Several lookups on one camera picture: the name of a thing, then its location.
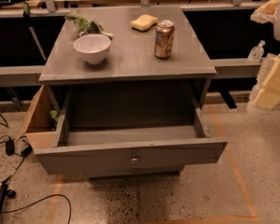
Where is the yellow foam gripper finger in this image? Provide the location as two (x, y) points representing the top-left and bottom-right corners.
(249, 53), (280, 110)

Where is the grey top drawer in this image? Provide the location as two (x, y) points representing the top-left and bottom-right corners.
(35, 83), (227, 175)

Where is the grey drawer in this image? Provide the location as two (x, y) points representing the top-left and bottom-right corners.
(87, 165), (185, 179)
(35, 83), (227, 175)

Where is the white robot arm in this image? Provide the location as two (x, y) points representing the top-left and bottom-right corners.
(249, 0), (280, 110)

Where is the grey middle drawer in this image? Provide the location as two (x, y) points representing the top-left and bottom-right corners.
(87, 165), (185, 179)

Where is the grey wooden drawer cabinet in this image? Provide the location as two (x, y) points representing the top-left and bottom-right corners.
(38, 5), (217, 180)

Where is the clear sanitizer bottle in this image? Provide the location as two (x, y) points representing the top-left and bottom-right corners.
(247, 40), (265, 63)

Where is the gold soda can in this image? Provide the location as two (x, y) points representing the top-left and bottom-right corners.
(154, 20), (175, 59)

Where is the yellow sponge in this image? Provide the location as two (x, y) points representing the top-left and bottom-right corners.
(131, 14), (158, 32)

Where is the white ceramic bowl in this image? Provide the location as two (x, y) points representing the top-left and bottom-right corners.
(74, 34), (111, 64)

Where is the green chip bag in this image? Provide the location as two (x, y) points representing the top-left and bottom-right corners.
(64, 14), (114, 39)

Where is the cardboard box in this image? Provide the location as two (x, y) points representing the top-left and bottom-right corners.
(15, 86), (55, 151)

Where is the black power adapter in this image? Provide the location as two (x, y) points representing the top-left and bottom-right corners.
(6, 140), (15, 156)

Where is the grey metal rail frame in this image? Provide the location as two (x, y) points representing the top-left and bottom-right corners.
(0, 0), (259, 92)

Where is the black floor cable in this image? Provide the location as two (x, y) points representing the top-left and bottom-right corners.
(0, 104), (73, 224)

